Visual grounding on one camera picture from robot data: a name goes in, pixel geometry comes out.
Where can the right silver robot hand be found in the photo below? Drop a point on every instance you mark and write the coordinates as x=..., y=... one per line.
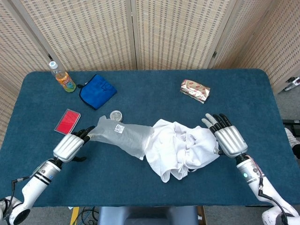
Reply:
x=230, y=140

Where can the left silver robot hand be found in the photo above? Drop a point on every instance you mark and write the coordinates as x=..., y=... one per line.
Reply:
x=66, y=147

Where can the white cloth garment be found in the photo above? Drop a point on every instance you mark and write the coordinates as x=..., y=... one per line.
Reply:
x=168, y=150

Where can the white translucent plastic bag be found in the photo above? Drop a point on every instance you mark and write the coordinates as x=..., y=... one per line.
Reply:
x=131, y=138

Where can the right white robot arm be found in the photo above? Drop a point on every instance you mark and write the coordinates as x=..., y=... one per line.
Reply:
x=250, y=173

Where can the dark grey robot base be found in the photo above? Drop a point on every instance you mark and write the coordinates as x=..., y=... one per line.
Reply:
x=140, y=215

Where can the red card in clear case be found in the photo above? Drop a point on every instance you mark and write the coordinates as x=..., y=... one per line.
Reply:
x=68, y=121

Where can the small clear jar metal bits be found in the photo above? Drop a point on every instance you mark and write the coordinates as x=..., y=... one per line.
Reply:
x=116, y=115

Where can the white shoe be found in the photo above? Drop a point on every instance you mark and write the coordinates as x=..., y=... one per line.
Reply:
x=290, y=138

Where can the silver red-print snack packet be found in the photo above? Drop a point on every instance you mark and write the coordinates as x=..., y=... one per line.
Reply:
x=194, y=90

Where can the blue folded cloth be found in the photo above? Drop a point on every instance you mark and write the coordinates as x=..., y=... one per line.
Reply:
x=98, y=93

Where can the black equipment base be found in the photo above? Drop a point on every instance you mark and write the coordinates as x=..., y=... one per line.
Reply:
x=293, y=123

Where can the orange drink plastic bottle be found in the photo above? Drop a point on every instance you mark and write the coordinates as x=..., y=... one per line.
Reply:
x=65, y=82

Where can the white device on floor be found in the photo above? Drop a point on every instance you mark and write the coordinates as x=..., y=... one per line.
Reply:
x=294, y=83

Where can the woven wicker folding screen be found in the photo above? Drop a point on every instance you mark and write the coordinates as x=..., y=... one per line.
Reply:
x=93, y=35

